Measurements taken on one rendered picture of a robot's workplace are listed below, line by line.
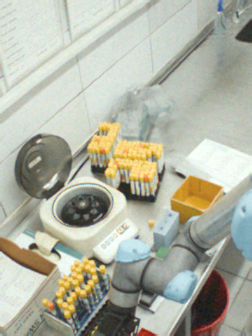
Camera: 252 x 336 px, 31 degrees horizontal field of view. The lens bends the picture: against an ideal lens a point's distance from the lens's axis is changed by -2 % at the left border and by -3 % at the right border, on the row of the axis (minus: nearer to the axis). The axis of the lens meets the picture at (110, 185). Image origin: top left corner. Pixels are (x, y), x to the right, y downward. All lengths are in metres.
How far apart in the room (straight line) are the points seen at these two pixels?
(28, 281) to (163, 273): 0.52
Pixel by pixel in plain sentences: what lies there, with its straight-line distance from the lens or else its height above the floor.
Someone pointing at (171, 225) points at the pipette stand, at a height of 0.97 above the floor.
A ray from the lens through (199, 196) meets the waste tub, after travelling 1.60.
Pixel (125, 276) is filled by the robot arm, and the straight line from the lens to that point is 1.04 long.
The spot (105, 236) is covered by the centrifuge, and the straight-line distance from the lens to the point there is 1.44.
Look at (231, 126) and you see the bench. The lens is 1.95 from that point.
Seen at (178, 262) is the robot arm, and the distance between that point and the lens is 1.02.
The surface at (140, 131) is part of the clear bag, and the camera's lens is 1.83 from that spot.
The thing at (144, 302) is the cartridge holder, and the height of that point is 0.91.
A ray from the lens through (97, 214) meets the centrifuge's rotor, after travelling 1.45.
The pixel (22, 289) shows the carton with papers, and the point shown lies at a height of 0.94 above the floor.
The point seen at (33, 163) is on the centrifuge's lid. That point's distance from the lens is 1.55.
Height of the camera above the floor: 2.02
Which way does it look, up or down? 43 degrees down
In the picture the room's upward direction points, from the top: 10 degrees counter-clockwise
